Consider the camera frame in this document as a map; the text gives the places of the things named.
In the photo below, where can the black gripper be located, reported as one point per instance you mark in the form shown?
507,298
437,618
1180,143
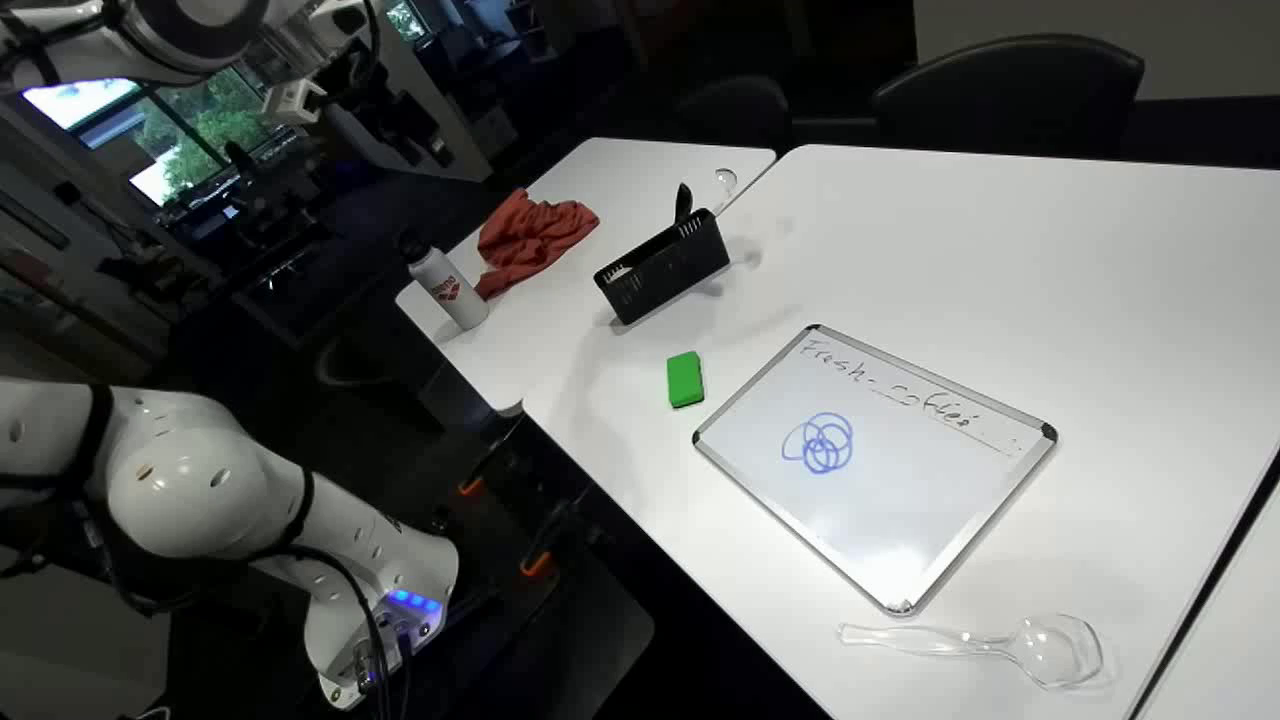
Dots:
392,106

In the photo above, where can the green board eraser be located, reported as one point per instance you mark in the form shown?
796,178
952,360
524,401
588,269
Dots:
685,381

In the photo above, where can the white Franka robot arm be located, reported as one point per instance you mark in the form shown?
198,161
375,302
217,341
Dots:
187,480

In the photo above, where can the computer monitor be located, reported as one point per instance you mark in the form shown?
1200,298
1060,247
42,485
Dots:
77,103
242,115
180,168

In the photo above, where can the red cloth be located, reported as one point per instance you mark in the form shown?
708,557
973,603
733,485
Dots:
530,237

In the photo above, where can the white bottle with red label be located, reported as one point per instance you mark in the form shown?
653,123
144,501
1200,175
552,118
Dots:
453,291

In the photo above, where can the black rectangular holder box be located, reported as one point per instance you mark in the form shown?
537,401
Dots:
660,274

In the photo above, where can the orange black clamp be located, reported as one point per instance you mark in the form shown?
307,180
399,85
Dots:
533,566
468,485

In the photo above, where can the clear glass tray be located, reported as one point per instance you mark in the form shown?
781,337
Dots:
880,480

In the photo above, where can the large black office chair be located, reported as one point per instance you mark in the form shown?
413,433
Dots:
1012,83

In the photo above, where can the clear plastic spoon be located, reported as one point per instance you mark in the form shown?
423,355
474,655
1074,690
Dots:
1055,649

